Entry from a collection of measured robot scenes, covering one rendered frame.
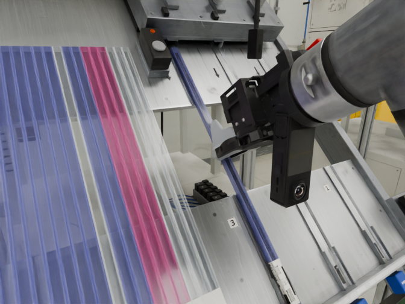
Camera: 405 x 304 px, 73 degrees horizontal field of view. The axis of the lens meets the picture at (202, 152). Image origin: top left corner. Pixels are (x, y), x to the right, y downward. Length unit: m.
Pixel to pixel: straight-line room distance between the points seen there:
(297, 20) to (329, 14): 1.53
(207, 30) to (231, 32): 0.06
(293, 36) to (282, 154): 2.84
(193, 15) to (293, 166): 0.38
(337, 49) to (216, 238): 0.28
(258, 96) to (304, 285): 0.28
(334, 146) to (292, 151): 0.36
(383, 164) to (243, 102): 1.23
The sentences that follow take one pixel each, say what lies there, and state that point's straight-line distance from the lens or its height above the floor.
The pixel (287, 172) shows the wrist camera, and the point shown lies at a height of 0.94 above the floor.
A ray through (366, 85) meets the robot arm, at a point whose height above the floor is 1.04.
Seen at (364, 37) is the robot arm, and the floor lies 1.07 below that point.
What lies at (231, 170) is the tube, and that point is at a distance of 0.45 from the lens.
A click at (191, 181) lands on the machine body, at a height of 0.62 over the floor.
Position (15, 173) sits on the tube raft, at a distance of 0.40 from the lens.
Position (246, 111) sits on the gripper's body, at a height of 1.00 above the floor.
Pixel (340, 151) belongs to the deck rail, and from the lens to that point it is 0.67.
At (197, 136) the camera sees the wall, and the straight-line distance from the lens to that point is 2.54.
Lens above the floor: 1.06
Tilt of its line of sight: 20 degrees down
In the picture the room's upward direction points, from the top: straight up
